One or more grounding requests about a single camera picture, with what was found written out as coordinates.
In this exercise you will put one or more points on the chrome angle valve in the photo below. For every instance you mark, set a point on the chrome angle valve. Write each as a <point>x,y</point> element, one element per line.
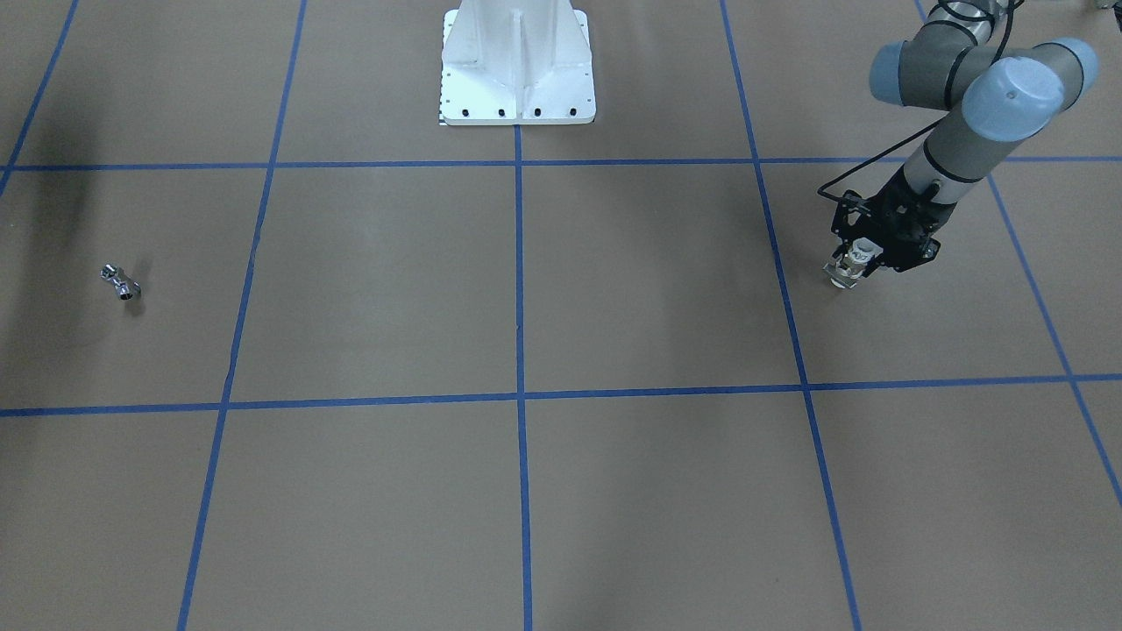
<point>126,288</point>

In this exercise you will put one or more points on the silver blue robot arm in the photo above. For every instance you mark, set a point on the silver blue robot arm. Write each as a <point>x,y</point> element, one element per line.
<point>991,98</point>

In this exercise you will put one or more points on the white column pedestal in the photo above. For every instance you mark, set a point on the white column pedestal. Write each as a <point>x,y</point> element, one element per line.
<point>516,63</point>

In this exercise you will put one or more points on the white PPR pipe fitting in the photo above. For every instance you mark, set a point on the white PPR pipe fitting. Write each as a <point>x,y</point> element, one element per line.
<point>851,263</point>

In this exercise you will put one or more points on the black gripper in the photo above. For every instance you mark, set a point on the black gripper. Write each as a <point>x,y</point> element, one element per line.
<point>902,213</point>

